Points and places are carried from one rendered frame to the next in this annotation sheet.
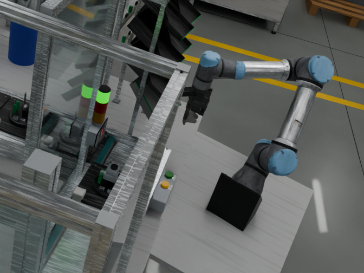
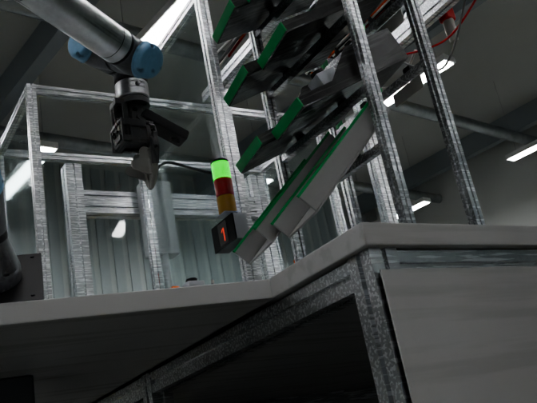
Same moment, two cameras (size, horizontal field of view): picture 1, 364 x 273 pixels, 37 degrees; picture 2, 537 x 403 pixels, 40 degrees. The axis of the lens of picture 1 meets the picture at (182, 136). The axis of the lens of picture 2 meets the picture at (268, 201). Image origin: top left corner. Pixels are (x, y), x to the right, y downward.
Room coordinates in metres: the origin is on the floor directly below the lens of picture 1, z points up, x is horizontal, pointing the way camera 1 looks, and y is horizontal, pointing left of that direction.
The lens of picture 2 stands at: (3.26, -0.66, 0.59)
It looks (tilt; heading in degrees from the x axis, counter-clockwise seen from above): 20 degrees up; 143
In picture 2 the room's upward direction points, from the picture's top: 11 degrees counter-clockwise
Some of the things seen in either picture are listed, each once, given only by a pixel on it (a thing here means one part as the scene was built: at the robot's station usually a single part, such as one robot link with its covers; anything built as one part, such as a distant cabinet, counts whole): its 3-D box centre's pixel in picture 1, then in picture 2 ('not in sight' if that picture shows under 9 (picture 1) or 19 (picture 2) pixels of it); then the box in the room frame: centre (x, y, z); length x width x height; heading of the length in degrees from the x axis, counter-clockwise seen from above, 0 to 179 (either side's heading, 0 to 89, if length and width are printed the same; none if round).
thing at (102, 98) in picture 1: (103, 94); (220, 172); (1.72, 0.34, 1.38); 0.05 x 0.05 x 0.05
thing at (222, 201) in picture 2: (98, 115); (227, 205); (1.72, 0.34, 1.28); 0.05 x 0.05 x 0.05
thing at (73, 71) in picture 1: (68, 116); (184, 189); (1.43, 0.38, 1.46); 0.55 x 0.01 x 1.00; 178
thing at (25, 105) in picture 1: (25, 111); not in sight; (1.92, 0.71, 1.01); 0.24 x 0.24 x 0.13; 88
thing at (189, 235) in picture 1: (222, 210); (13, 377); (1.90, -0.29, 0.84); 0.90 x 0.70 x 0.03; 166
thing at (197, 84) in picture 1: (202, 81); (133, 93); (1.94, -0.01, 1.45); 0.08 x 0.08 x 0.05
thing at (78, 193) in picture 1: (78, 194); not in sight; (1.58, 0.32, 0.97); 0.05 x 0.05 x 0.04; 88
